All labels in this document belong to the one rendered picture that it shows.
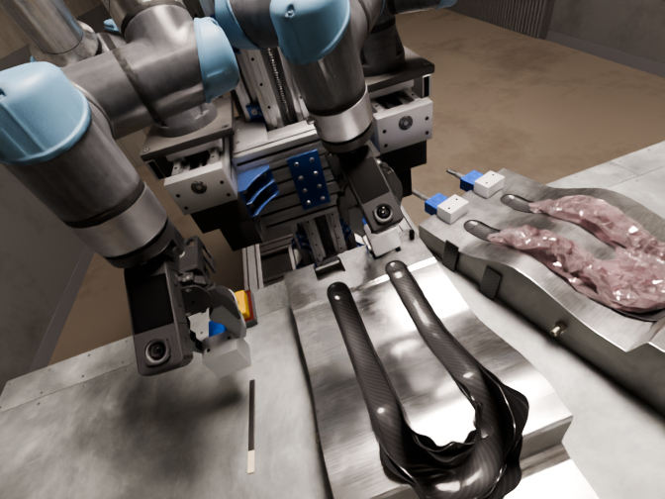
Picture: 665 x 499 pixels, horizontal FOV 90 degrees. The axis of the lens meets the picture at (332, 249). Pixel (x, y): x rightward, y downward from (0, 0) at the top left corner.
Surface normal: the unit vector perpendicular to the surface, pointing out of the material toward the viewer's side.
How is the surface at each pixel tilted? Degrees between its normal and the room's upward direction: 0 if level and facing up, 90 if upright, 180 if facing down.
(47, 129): 87
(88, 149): 90
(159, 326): 31
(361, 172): 39
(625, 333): 0
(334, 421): 25
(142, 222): 90
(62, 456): 0
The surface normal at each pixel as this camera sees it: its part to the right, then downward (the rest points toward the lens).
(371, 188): -0.07, -0.10
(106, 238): 0.21, 0.67
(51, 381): -0.20, -0.68
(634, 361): -0.81, 0.51
